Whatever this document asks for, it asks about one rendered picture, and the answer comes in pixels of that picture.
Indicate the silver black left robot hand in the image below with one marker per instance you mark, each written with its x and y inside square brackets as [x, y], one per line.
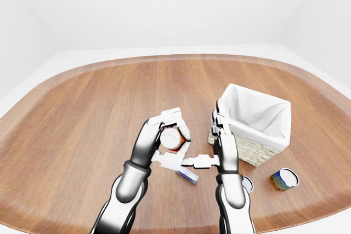
[144, 143]

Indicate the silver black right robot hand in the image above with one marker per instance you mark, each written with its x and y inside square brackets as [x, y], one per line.
[226, 149]

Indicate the red ketchup bottle white cap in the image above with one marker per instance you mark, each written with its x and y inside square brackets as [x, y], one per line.
[171, 139]

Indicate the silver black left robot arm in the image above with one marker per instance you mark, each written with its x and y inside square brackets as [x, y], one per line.
[124, 195]

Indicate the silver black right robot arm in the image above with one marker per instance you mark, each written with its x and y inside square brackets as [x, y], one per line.
[233, 201]

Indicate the wicker basket with white liner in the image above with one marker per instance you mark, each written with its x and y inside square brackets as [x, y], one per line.
[259, 124]

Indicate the white-topped tin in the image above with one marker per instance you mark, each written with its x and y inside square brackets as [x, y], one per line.
[248, 183]

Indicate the blue and white printed box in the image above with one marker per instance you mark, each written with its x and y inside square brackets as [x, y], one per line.
[187, 176]

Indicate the blue and yellow patterned tin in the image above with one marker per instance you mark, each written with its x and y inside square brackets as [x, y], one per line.
[285, 180]

